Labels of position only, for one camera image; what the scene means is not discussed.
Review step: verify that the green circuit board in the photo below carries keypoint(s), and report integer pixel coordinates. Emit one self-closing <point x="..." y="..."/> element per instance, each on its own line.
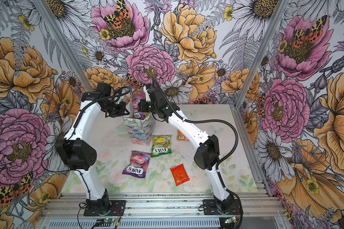
<point x="109" y="221"/>
<point x="231" y="220"/>

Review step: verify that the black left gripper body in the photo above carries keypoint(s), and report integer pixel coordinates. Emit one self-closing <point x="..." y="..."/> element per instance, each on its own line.
<point x="114" y="109"/>

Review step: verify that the orange snack packet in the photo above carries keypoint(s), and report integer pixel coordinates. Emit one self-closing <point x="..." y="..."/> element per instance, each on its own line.
<point x="181" y="136"/>

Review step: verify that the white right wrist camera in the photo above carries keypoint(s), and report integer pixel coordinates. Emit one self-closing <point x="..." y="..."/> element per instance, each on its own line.
<point x="146" y="91"/>

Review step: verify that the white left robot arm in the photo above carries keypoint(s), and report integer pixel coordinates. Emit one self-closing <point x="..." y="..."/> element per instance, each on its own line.
<point x="75" y="149"/>

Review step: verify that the aluminium rail frame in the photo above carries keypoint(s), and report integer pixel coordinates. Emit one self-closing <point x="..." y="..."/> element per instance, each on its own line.
<point x="165" y="211"/>

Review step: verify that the left aluminium corner post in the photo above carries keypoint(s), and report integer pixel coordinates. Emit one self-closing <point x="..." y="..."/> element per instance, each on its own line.
<point x="61" y="39"/>

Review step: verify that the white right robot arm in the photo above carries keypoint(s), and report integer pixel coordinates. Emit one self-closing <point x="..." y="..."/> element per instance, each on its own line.
<point x="207" y="146"/>

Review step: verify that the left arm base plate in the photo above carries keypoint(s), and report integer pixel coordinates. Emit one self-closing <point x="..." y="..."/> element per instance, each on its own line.
<point x="104" y="208"/>

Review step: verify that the purple Fox's bag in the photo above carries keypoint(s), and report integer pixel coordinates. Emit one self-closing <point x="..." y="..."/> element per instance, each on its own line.
<point x="136" y="99"/>
<point x="138" y="166"/>

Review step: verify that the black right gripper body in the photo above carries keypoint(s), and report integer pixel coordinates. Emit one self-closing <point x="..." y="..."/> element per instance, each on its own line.
<point x="149" y="107"/>

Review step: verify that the green circuit board left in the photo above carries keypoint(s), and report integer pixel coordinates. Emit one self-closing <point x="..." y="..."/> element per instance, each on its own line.
<point x="109" y="221"/>

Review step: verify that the red sauce sachet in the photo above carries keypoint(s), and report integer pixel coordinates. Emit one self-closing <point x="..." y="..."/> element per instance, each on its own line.
<point x="179" y="174"/>

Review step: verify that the aluminium corner post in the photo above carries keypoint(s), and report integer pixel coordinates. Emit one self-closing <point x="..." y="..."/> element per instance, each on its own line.
<point x="267" y="37"/>
<point x="61" y="39"/>

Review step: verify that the green Fox's candy bag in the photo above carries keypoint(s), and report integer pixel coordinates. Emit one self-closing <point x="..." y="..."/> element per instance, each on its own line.
<point x="161" y="145"/>

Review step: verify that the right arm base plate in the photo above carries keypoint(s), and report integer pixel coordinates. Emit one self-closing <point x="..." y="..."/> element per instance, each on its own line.
<point x="217" y="207"/>

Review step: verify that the floral paper gift bag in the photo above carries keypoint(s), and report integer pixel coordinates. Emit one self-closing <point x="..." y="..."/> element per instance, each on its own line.
<point x="140" y="131"/>

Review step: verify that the right aluminium corner post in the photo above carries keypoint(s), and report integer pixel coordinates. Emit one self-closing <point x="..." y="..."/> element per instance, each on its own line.
<point x="267" y="37"/>

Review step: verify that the green circuit board right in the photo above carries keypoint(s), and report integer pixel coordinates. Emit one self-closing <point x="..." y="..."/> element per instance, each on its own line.
<point x="231" y="220"/>

